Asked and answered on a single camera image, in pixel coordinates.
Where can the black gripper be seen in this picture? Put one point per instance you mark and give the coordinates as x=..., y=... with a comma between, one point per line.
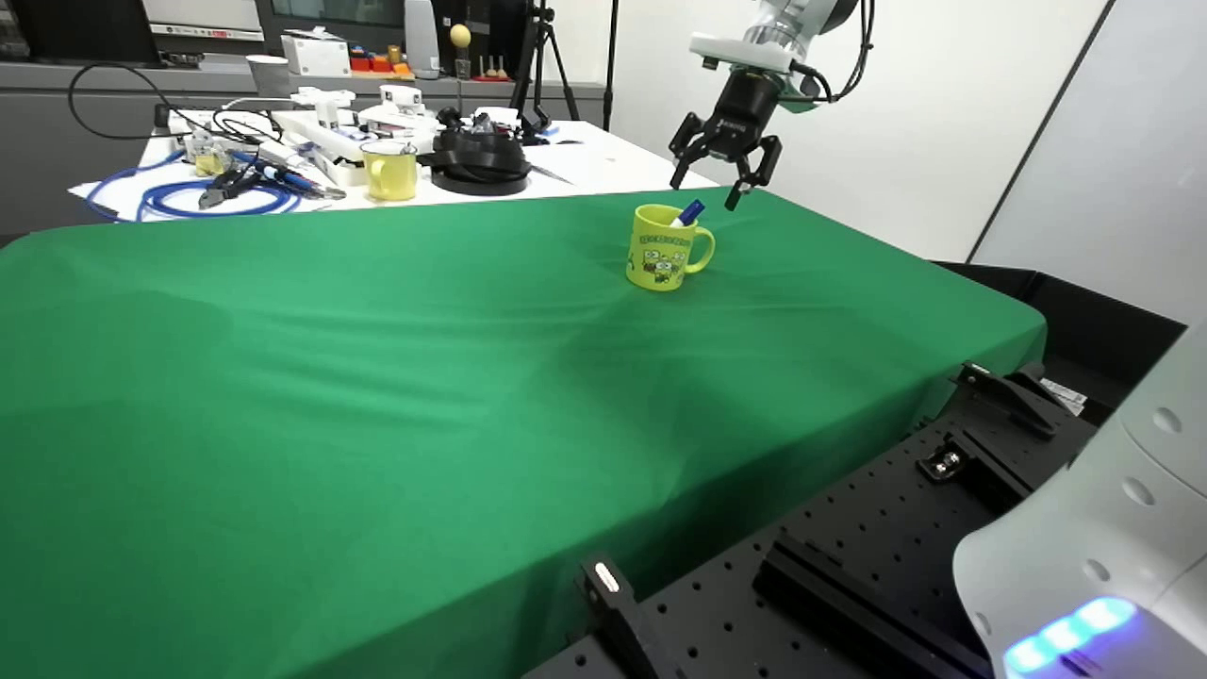
x=750, y=108

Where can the white marker with blue cap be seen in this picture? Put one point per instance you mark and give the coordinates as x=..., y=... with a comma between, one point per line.
x=691, y=214

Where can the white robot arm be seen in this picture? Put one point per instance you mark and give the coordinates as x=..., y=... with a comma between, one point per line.
x=1108, y=540

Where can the translucent yellow cup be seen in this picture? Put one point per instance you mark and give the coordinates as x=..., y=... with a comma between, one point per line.
x=390, y=176

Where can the yellow cartoon mug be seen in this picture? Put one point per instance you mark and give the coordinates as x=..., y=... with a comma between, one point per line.
x=660, y=257

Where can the white table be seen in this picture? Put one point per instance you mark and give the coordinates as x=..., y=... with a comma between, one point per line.
x=590, y=157

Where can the upright black pole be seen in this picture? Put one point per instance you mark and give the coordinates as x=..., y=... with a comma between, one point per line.
x=613, y=63

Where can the black round coiled device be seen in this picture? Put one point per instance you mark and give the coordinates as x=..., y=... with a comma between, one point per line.
x=479, y=157

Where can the yellow ball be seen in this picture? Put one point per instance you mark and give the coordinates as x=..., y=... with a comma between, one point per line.
x=461, y=37

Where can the slanted black pole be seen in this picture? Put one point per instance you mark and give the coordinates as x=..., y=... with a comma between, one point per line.
x=1042, y=127

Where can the large black framed display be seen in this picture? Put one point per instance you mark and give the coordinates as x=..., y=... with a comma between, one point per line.
x=340, y=18

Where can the black optical breadboard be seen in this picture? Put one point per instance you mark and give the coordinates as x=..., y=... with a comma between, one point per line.
x=868, y=540

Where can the green table cloth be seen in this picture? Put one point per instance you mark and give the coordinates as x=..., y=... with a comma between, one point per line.
x=379, y=416

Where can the black clamp with white tip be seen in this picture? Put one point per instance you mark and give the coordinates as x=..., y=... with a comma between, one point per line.
x=613, y=604

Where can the black computer monitor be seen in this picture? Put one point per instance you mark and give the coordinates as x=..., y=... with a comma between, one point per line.
x=81, y=24

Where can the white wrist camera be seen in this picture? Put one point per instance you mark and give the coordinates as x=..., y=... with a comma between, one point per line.
x=740, y=54

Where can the black camera tripod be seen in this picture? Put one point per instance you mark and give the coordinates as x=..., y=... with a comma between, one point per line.
x=543, y=49

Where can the black mounting bracket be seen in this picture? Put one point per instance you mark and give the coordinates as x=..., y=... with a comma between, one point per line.
x=1020, y=396
x=965, y=460

